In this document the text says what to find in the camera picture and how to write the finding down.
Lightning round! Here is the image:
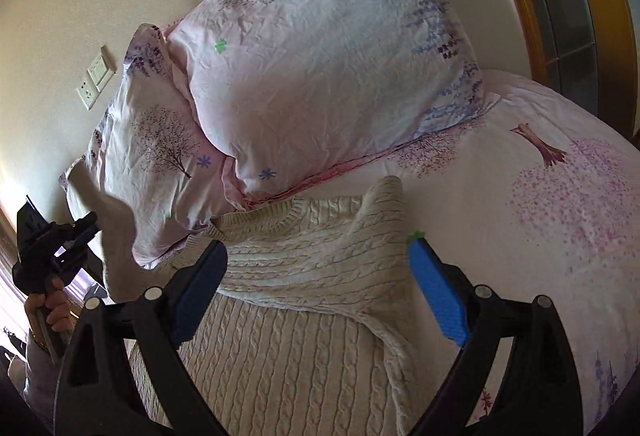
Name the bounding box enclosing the beige cable-knit sweater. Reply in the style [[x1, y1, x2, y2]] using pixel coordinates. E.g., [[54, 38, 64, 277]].
[[68, 166, 424, 435]]

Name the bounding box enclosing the person's left hand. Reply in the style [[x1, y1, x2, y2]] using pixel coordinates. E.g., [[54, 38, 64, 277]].
[[24, 278, 75, 345]]

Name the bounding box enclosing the left pink floral pillow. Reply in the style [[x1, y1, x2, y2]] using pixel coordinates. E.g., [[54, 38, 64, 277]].
[[77, 24, 233, 265]]

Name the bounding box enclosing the pink floral pillow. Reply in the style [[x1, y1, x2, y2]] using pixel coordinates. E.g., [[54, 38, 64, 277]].
[[167, 0, 484, 210], [77, 24, 233, 265]]

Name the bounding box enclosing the pink floral bed sheet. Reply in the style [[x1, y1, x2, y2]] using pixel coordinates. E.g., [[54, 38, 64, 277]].
[[309, 70, 639, 430]]

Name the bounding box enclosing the right pink floral pillow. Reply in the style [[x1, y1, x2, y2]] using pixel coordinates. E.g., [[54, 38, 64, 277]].
[[167, 0, 484, 210]]

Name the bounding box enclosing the wooden framed glass door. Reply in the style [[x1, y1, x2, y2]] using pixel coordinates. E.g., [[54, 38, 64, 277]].
[[515, 0, 639, 139]]

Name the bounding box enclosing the white wall socket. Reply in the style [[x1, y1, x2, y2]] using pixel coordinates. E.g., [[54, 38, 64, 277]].
[[76, 78, 100, 110]]

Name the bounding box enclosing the white wall switch plate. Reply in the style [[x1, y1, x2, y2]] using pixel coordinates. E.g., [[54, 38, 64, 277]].
[[87, 46, 115, 92]]

